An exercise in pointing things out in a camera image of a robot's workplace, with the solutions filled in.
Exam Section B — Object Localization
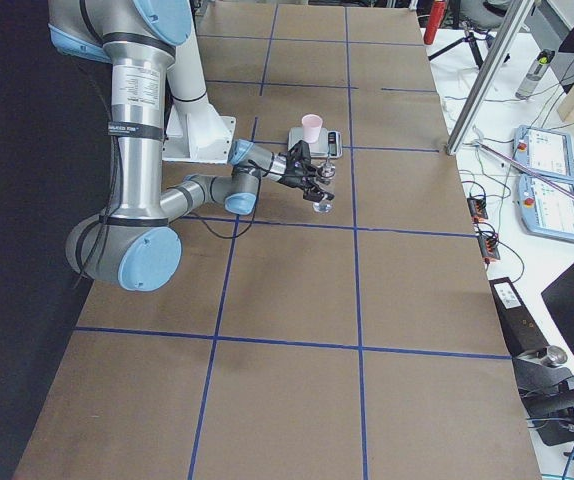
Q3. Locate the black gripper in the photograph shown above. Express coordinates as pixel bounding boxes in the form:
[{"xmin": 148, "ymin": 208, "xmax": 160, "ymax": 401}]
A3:
[{"xmin": 279, "ymin": 157, "xmax": 335, "ymax": 201}]

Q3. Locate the clear glass sauce bottle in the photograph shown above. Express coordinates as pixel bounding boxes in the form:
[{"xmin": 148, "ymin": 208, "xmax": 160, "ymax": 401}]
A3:
[{"xmin": 312, "ymin": 157, "xmax": 336, "ymax": 213}]

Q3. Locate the pink plastic cup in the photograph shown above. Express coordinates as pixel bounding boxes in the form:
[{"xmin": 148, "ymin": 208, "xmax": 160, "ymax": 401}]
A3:
[{"xmin": 301, "ymin": 114, "xmax": 323, "ymax": 144}]

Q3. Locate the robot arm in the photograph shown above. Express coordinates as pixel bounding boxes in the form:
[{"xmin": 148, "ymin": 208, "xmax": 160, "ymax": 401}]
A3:
[{"xmin": 49, "ymin": 1, "xmax": 333, "ymax": 292}]

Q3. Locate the grey digital kitchen scale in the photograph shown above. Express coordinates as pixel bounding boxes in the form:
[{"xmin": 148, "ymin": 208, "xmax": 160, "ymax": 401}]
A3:
[{"xmin": 288, "ymin": 126, "xmax": 343, "ymax": 160}]

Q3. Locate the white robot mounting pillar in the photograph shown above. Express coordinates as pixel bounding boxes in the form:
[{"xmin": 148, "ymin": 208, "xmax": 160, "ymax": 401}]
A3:
[{"xmin": 162, "ymin": 34, "xmax": 236, "ymax": 164}]

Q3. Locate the orange terminal block far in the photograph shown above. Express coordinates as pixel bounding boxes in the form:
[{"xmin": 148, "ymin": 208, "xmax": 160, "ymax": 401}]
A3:
[{"xmin": 467, "ymin": 196, "xmax": 488, "ymax": 224}]

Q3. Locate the orange terminal block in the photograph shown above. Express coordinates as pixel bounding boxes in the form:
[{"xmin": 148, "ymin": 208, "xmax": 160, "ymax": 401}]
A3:
[
  {"xmin": 477, "ymin": 232, "xmax": 501, "ymax": 265},
  {"xmin": 467, "ymin": 196, "xmax": 488, "ymax": 224}
]

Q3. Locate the orange terminal block near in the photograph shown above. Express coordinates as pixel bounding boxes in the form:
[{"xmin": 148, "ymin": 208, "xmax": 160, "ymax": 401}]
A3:
[{"xmin": 477, "ymin": 232, "xmax": 501, "ymax": 265}]

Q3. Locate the metal rod green tip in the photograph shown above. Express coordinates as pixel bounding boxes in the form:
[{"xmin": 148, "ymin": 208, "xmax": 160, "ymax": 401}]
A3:
[{"xmin": 476, "ymin": 141, "xmax": 574, "ymax": 201}]

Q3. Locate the black tripod leg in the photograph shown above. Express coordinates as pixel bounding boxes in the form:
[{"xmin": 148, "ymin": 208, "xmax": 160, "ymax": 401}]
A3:
[{"xmin": 428, "ymin": 24, "xmax": 485, "ymax": 69}]

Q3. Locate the red cylinder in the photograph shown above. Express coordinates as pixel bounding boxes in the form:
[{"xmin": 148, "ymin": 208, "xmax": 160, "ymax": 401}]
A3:
[{"xmin": 423, "ymin": 0, "xmax": 447, "ymax": 45}]

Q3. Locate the lower blue teach pendant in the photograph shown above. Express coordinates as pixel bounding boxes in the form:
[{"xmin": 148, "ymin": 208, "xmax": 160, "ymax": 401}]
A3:
[{"xmin": 518, "ymin": 174, "xmax": 574, "ymax": 243}]

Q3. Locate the blue teach pendant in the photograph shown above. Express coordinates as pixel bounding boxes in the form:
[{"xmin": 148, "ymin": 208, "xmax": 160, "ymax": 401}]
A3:
[
  {"xmin": 513, "ymin": 125, "xmax": 574, "ymax": 180},
  {"xmin": 518, "ymin": 174, "xmax": 574, "ymax": 243}
]

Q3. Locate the upper blue teach pendant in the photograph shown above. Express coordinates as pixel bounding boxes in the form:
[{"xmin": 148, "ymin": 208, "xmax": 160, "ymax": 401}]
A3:
[{"xmin": 513, "ymin": 125, "xmax": 574, "ymax": 180}]

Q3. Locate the clear bottle green cap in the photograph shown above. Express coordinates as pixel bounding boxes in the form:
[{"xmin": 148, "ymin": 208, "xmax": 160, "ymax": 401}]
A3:
[{"xmin": 515, "ymin": 49, "xmax": 555, "ymax": 100}]

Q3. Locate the black box white label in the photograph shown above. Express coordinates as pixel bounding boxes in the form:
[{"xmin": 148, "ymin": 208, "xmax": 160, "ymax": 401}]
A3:
[{"xmin": 489, "ymin": 277, "xmax": 549, "ymax": 357}]

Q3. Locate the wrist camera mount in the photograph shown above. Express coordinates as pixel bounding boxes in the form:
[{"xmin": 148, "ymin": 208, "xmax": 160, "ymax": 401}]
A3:
[{"xmin": 287, "ymin": 140, "xmax": 311, "ymax": 163}]

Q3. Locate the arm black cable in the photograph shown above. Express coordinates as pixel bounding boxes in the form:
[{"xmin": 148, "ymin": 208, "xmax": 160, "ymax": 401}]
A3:
[{"xmin": 194, "ymin": 159, "xmax": 278, "ymax": 240}]

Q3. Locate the aluminium frame post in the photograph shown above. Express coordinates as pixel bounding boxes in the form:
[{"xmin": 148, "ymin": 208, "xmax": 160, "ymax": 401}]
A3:
[{"xmin": 445, "ymin": 0, "xmax": 539, "ymax": 155}]

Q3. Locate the black camera stand clamp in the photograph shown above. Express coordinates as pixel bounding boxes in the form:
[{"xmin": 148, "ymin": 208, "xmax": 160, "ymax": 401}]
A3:
[{"xmin": 512, "ymin": 347, "xmax": 574, "ymax": 446}]

